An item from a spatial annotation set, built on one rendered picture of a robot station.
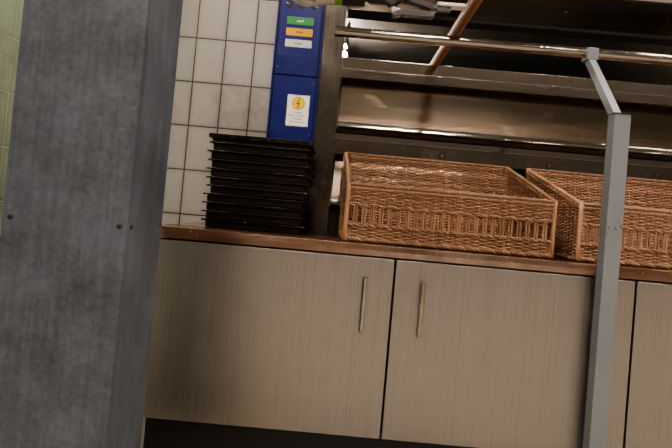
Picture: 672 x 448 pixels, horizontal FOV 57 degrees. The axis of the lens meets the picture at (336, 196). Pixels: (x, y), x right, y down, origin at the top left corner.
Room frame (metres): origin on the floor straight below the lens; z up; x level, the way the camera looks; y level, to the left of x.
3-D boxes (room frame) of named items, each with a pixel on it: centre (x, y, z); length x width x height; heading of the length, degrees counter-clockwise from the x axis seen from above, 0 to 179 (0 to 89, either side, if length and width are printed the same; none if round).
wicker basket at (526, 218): (1.85, -0.30, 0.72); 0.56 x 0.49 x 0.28; 91
